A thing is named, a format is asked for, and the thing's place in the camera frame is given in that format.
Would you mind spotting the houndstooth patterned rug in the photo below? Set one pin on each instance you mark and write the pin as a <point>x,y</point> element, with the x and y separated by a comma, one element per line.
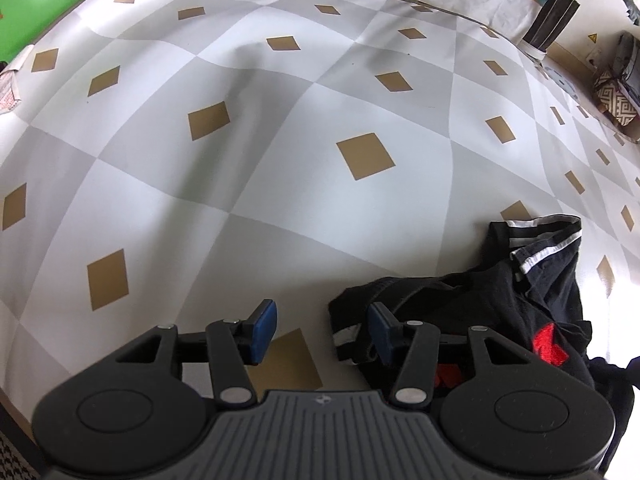
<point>12,460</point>

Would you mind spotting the patterned woven basket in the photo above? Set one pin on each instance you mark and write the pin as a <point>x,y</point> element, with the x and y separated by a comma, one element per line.
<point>617,102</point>

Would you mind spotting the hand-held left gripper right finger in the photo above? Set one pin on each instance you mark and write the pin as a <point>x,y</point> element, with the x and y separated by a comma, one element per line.
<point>381,334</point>

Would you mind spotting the low table with marbled cloth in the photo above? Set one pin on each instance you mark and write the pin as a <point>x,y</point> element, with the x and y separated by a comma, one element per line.
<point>475,0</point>

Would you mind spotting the white paper with red print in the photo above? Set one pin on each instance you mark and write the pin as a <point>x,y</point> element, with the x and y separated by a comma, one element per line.
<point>9,90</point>

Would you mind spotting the grey backpack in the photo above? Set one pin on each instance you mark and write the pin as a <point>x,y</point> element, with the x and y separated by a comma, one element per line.
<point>627,55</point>

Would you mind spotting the black t-shirt with red print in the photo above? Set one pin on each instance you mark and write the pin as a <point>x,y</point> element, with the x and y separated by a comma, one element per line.
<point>475,300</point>

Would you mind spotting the white wall outlet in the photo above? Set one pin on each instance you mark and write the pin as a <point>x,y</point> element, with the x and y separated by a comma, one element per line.
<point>594,57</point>

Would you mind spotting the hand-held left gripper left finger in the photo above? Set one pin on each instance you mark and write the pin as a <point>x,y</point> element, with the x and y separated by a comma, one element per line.
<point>262,332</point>

